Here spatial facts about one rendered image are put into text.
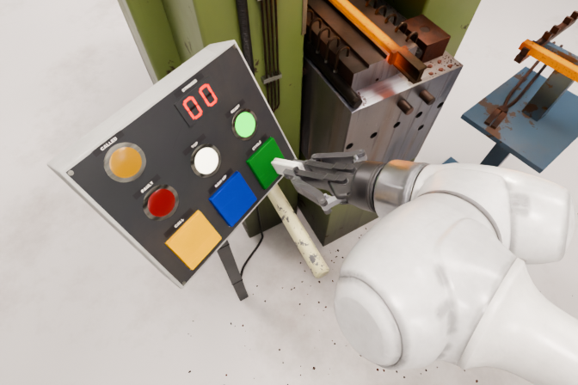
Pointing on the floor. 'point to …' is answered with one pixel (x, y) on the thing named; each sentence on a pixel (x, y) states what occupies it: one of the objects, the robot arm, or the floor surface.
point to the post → (232, 271)
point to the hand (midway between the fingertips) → (289, 168)
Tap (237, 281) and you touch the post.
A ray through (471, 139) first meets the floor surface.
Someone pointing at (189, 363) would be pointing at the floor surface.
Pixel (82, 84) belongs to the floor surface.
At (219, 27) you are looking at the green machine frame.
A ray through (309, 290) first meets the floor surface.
